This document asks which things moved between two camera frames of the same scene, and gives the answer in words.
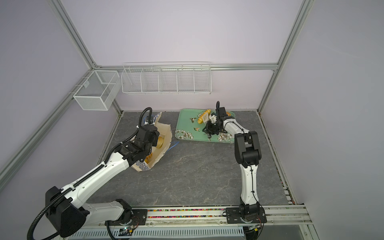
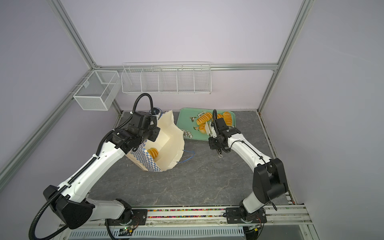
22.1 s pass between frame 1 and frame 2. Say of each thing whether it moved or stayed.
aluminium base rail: stayed
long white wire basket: stayed
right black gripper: moved
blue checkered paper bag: moved
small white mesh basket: stayed
